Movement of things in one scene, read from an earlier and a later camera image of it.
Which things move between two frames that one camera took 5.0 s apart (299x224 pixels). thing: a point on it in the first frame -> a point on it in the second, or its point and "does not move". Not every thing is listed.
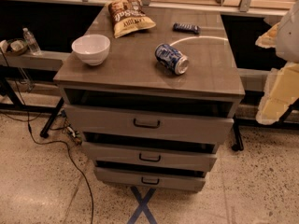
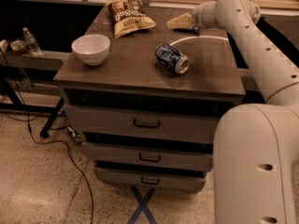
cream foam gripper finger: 269,38 -> 182,21
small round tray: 14,47 does not move
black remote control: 186,28 does not move
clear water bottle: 31,42 does not move
